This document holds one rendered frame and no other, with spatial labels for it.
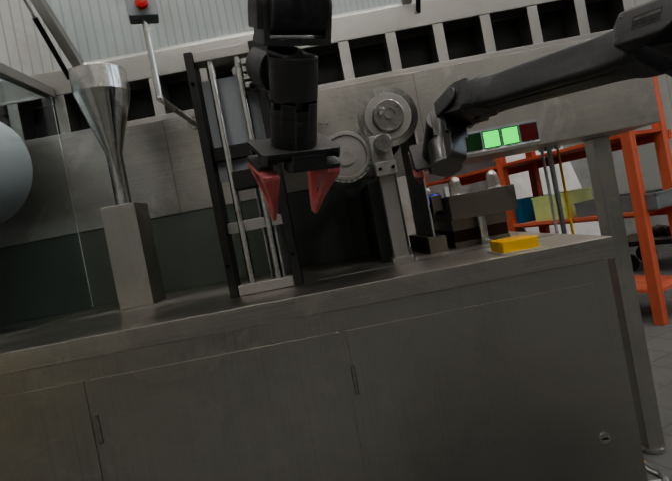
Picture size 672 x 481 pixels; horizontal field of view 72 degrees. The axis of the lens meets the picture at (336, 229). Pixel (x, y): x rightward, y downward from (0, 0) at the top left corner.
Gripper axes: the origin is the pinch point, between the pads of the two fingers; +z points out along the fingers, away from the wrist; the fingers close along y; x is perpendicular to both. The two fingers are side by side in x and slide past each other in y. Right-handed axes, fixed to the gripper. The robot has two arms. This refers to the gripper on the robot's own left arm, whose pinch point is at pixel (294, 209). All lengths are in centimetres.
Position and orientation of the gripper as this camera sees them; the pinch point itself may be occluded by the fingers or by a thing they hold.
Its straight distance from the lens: 62.7
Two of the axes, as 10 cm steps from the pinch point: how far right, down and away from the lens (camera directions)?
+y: -8.9, 1.8, -4.1
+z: -0.4, 8.9, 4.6
